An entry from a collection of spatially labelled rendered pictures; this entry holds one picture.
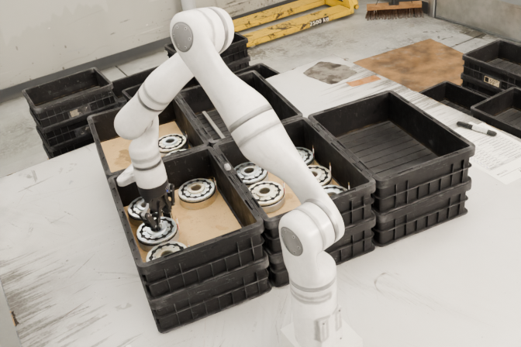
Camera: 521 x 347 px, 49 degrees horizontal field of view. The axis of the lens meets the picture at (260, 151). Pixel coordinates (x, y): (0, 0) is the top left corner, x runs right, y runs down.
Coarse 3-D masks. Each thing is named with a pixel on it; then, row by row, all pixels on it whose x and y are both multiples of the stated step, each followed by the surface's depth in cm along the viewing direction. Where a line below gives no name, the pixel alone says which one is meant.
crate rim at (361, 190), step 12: (300, 120) 169; (216, 144) 162; (348, 156) 149; (360, 168) 144; (240, 180) 146; (372, 180) 139; (348, 192) 136; (360, 192) 137; (372, 192) 139; (336, 204) 136; (264, 216) 132; (276, 216) 132
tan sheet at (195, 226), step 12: (216, 192) 159; (180, 204) 156; (216, 204) 155; (180, 216) 152; (192, 216) 152; (204, 216) 151; (216, 216) 150; (228, 216) 150; (132, 228) 150; (180, 228) 148; (192, 228) 147; (204, 228) 147; (216, 228) 146; (228, 228) 146; (180, 240) 144; (192, 240) 143; (204, 240) 143; (144, 252) 142
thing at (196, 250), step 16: (112, 176) 154; (112, 192) 148; (240, 192) 141; (128, 224) 136; (256, 224) 130; (128, 240) 131; (208, 240) 127; (224, 240) 128; (240, 240) 130; (176, 256) 125; (192, 256) 126; (144, 272) 123
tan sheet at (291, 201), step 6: (270, 174) 164; (270, 180) 161; (276, 180) 161; (282, 180) 161; (282, 186) 158; (288, 192) 156; (288, 198) 153; (294, 198) 153; (288, 204) 151; (294, 204) 151; (300, 204) 151; (282, 210) 150; (288, 210) 149; (270, 216) 148
